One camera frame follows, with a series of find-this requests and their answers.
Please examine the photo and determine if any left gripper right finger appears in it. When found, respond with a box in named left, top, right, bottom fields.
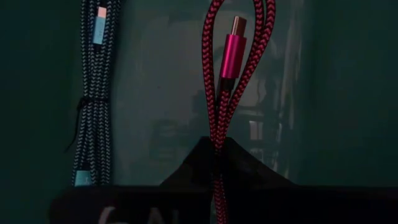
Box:
left=219, top=136, right=296, bottom=187

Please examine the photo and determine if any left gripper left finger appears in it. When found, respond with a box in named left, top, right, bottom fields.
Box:
left=161, top=136, right=218, bottom=187

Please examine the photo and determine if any teal plastic basket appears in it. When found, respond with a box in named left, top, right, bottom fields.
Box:
left=0, top=0, right=398, bottom=190

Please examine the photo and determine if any pink braided USB-C cable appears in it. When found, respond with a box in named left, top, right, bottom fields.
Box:
left=201, top=0, right=277, bottom=224

